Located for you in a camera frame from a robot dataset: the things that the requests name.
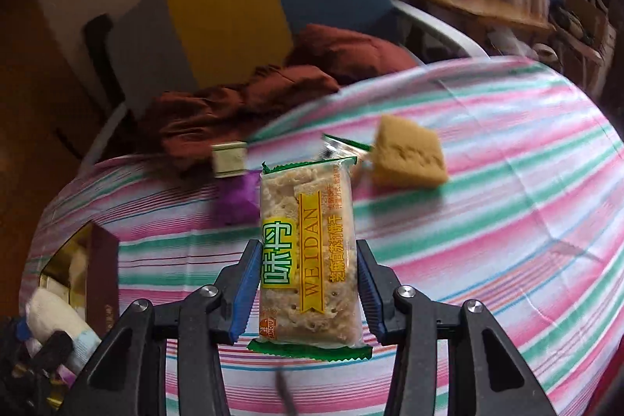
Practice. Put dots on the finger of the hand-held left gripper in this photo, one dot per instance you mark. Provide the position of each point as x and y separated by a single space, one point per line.
53 348

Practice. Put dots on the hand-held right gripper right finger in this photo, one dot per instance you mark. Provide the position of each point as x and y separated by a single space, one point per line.
373 299

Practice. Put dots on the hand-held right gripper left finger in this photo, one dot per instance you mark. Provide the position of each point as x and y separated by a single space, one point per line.
243 299

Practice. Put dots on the yellow label cracker packet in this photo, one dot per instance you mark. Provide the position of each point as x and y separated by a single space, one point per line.
307 250

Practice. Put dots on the gold metal tin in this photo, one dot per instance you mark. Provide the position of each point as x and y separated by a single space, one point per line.
100 279

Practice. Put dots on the purple wrapped item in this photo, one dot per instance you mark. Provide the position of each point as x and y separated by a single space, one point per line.
239 199

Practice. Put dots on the small green gold box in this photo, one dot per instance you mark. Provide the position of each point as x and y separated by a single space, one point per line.
229 158

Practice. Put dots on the yellow sponge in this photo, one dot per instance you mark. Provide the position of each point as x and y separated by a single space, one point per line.
409 157

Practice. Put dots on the green edged cracker packet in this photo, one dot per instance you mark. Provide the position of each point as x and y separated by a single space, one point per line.
341 145

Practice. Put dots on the maroon cloth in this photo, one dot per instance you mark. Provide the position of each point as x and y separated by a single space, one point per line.
253 104

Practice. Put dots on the grey yellow blue chair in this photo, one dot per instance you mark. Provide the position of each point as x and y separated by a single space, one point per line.
219 16

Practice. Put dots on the wooden side table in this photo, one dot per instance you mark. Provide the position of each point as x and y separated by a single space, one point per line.
477 9

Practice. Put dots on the cluttered shelf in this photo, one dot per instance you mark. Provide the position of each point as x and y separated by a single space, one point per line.
580 16

